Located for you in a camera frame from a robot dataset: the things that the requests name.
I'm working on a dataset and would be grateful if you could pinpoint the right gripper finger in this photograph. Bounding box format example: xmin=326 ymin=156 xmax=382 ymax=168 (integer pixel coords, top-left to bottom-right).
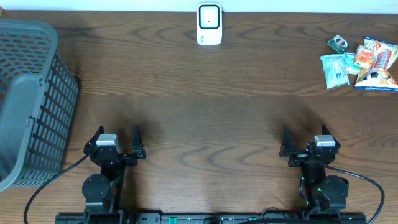
xmin=279 ymin=129 xmax=293 ymax=156
xmin=322 ymin=124 xmax=340 ymax=146

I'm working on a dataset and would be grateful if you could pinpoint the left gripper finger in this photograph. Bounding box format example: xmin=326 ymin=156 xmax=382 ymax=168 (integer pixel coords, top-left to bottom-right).
xmin=131 ymin=126 xmax=144 ymax=153
xmin=85 ymin=126 xmax=104 ymax=149

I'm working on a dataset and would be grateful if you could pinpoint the mint green wet wipes pack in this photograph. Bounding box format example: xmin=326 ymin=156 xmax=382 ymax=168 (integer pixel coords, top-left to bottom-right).
xmin=320 ymin=54 xmax=349 ymax=89

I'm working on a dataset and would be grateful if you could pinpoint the teal Kleenex tissue pack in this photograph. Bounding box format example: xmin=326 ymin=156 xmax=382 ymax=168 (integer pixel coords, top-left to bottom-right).
xmin=344 ymin=52 xmax=361 ymax=75

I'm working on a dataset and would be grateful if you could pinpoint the cream yellow snack bag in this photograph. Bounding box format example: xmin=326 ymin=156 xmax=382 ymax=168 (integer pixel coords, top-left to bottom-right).
xmin=354 ymin=36 xmax=397 ymax=92

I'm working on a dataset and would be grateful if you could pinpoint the orange Kleenex tissue pack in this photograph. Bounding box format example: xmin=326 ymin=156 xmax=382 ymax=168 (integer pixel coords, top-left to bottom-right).
xmin=354 ymin=45 xmax=374 ymax=69

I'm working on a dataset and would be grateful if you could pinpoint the green Zam-Buk box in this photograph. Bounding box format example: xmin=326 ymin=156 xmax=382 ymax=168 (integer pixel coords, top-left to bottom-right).
xmin=326 ymin=35 xmax=349 ymax=54

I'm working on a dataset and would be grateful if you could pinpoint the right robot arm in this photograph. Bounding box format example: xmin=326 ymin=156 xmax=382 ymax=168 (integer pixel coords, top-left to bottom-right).
xmin=279 ymin=125 xmax=349 ymax=220

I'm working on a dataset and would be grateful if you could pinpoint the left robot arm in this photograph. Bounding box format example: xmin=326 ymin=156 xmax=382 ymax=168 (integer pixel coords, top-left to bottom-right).
xmin=82 ymin=126 xmax=146 ymax=223

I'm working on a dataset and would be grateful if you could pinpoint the white barcode scanner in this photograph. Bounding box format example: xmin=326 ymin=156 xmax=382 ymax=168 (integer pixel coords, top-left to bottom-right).
xmin=196 ymin=2 xmax=223 ymax=45

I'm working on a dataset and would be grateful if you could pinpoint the grey plastic shopping basket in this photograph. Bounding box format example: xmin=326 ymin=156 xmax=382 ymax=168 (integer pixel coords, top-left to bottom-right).
xmin=1 ymin=19 xmax=79 ymax=191

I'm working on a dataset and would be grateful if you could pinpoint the right black cable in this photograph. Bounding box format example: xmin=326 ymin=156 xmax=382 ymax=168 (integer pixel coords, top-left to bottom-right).
xmin=322 ymin=161 xmax=386 ymax=224

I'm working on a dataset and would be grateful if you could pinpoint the black cable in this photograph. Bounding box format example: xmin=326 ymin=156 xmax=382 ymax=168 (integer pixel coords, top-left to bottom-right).
xmin=322 ymin=161 xmax=386 ymax=224
xmin=24 ymin=154 xmax=91 ymax=224

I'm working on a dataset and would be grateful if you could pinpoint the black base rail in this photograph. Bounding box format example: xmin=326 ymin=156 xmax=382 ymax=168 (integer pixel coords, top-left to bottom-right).
xmin=55 ymin=212 xmax=368 ymax=224

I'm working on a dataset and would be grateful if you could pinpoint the left black cable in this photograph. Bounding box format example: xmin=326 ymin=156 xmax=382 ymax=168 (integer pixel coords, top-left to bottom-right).
xmin=24 ymin=154 xmax=91 ymax=224

